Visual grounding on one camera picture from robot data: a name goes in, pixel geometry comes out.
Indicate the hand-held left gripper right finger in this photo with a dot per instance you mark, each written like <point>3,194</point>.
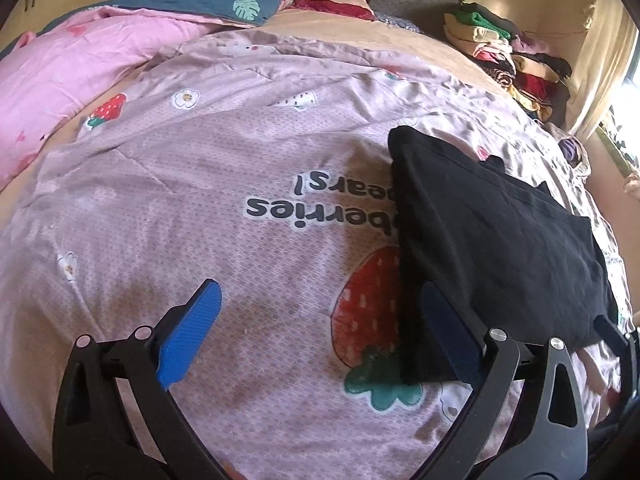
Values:
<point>450,335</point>

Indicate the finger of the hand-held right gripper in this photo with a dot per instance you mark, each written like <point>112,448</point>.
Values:
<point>612,336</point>

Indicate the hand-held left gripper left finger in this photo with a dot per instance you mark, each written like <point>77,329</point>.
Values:
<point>190,332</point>

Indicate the black T-shirt with orange patches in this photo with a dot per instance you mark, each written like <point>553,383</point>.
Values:
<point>490,240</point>

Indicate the pile of folded clothes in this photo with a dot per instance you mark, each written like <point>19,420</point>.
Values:
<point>505,55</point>

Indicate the pink strawberry printed blanket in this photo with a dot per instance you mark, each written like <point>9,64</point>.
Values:
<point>225,160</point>

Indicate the purple cloth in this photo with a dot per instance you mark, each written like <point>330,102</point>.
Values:
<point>572,150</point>

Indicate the window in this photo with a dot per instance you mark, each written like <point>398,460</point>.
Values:
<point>625,120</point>

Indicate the cream curtain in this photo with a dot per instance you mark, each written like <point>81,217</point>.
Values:
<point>600,50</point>

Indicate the bright pink quilt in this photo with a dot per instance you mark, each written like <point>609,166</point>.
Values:
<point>60,75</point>

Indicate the beige bed sheet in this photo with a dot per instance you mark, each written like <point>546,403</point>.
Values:
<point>380,40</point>

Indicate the red cloth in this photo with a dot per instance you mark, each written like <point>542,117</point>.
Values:
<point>332,7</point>

